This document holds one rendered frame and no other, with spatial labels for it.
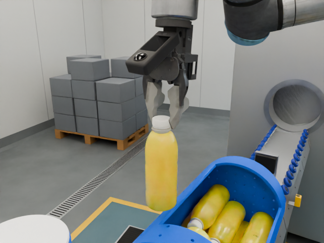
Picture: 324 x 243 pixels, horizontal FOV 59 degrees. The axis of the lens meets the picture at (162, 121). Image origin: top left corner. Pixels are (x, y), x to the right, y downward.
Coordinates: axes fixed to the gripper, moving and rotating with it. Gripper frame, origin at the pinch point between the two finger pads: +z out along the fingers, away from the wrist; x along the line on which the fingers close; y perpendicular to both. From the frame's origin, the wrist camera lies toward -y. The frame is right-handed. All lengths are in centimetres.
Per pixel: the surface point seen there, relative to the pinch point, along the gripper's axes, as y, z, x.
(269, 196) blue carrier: 39, 29, -17
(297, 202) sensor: 76, 46, -23
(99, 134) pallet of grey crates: 234, 112, 249
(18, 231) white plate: -7, 42, 45
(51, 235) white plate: -3, 41, 35
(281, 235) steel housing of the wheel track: 58, 53, -21
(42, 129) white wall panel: 225, 128, 365
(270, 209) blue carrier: 39, 33, -18
